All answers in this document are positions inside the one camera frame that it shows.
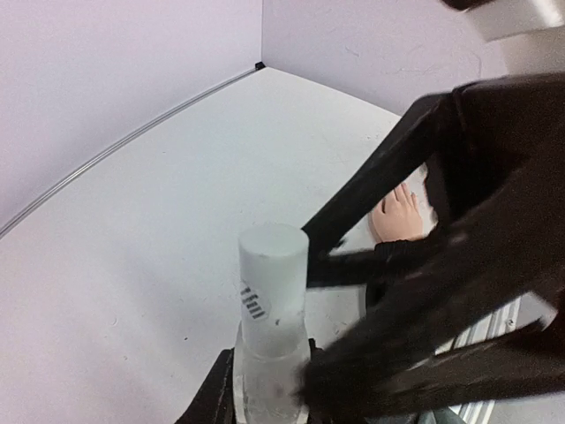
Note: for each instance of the aluminium table back rail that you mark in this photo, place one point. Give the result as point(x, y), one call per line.
point(112, 149)

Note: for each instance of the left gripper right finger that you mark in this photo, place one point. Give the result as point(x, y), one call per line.
point(317, 387)

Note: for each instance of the mannequin hand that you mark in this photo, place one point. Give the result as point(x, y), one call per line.
point(397, 217)

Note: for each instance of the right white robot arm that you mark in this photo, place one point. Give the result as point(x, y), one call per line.
point(532, 33)

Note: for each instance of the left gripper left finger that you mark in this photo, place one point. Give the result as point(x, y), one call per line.
point(213, 402)

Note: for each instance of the clear nail polish bottle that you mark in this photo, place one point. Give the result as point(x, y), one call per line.
point(263, 388)

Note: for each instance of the white nail polish cap brush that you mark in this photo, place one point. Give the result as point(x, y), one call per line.
point(273, 267)

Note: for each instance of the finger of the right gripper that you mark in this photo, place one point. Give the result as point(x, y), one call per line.
point(387, 365)

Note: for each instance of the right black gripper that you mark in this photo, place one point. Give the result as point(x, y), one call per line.
point(501, 163)

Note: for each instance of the aluminium table front rail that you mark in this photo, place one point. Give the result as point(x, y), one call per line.
point(496, 324)

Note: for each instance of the aluminium table rail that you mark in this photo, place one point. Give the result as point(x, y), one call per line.
point(112, 149)
point(496, 324)

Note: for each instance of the black and grey sleeve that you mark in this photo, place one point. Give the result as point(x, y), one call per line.
point(396, 277)

